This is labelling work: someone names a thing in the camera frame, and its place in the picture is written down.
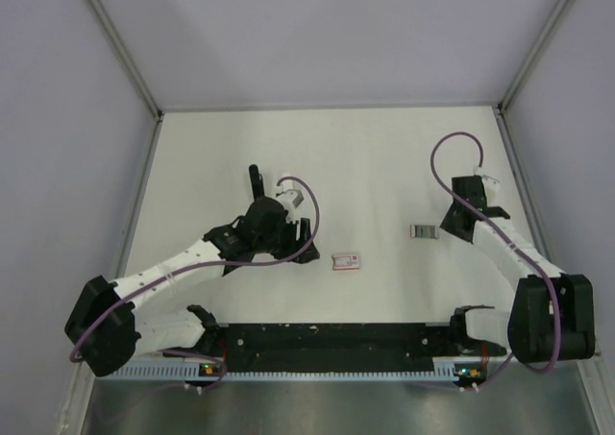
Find purple cable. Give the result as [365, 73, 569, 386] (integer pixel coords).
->
[69, 176, 322, 363]
[430, 131, 564, 375]

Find aluminium frame right post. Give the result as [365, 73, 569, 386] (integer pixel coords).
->
[494, 0, 597, 114]

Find red white staple box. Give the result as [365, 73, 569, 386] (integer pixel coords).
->
[332, 253, 361, 272]

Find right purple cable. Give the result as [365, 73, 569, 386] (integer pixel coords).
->
[430, 131, 564, 375]

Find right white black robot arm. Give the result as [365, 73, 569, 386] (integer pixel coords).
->
[440, 175, 596, 364]

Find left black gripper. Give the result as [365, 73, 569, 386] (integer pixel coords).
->
[255, 214, 319, 264]

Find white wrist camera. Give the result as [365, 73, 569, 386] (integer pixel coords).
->
[474, 166, 501, 204]
[275, 183, 305, 223]

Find aluminium frame post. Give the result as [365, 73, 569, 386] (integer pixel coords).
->
[71, 0, 164, 119]
[494, 0, 597, 114]

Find grey slotted cable duct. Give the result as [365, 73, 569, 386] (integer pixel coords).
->
[106, 357, 480, 382]

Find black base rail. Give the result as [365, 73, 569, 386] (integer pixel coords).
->
[210, 323, 459, 373]

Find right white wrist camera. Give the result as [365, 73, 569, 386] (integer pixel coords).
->
[474, 166, 501, 204]

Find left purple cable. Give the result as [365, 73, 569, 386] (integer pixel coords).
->
[69, 176, 322, 363]

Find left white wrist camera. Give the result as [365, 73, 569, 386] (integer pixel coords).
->
[275, 183, 305, 223]

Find black stapler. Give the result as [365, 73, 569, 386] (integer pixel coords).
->
[248, 164, 265, 201]

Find aluminium frame left post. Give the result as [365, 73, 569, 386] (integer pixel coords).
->
[71, 0, 164, 119]

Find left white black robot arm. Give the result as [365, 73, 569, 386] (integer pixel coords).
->
[64, 198, 321, 377]

